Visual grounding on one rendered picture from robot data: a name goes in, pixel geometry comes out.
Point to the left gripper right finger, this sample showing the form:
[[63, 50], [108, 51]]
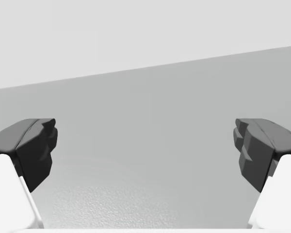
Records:
[[259, 155]]

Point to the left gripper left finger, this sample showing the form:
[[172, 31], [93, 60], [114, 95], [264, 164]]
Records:
[[26, 155]]

